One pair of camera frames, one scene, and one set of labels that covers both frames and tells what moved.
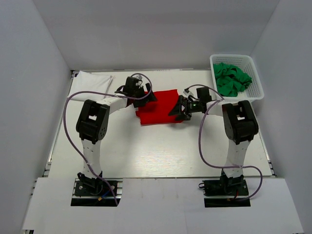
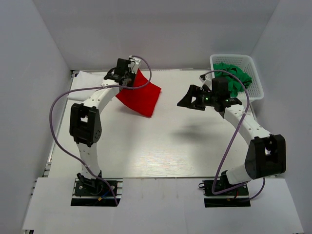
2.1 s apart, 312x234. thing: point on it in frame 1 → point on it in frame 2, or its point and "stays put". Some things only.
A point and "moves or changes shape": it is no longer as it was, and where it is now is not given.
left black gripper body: [139, 93] → [130, 76]
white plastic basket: [254, 90] stays put
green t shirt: [230, 79] stays put
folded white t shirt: [86, 81] stays put
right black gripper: [185, 114] → [194, 91]
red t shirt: [158, 111] moves or changes shape
